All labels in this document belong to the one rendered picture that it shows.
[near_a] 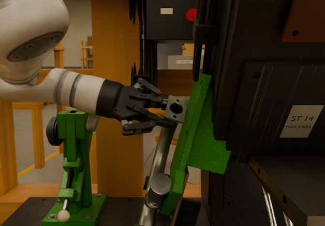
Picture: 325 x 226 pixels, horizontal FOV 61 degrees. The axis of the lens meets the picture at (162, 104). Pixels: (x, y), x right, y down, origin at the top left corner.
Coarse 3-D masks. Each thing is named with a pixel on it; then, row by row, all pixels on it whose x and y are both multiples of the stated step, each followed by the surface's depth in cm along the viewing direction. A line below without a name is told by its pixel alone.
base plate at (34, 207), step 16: (32, 208) 76; (48, 208) 76; (112, 208) 76; (128, 208) 76; (16, 224) 68; (32, 224) 68; (96, 224) 68; (112, 224) 68; (128, 224) 68; (208, 224) 68
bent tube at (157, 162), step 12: (168, 96) 56; (168, 108) 54; (180, 108) 56; (180, 120) 53; (168, 132) 59; (168, 144) 61; (156, 156) 61; (156, 168) 60; (144, 204) 55; (144, 216) 53
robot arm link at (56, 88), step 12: (60, 72) 53; (72, 72) 54; (0, 84) 51; (48, 84) 52; (60, 84) 52; (72, 84) 52; (0, 96) 53; (12, 96) 52; (24, 96) 52; (36, 96) 53; (48, 96) 53; (60, 96) 52
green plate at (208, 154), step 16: (208, 80) 45; (192, 96) 52; (208, 96) 46; (192, 112) 47; (208, 112) 46; (192, 128) 46; (208, 128) 47; (192, 144) 47; (208, 144) 47; (224, 144) 47; (176, 160) 51; (192, 160) 48; (208, 160) 48; (224, 160) 48
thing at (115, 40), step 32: (96, 0) 79; (128, 0) 79; (96, 32) 80; (128, 32) 80; (96, 64) 81; (128, 64) 81; (0, 128) 86; (96, 128) 84; (0, 160) 86; (96, 160) 86; (128, 160) 85; (0, 192) 87; (128, 192) 87
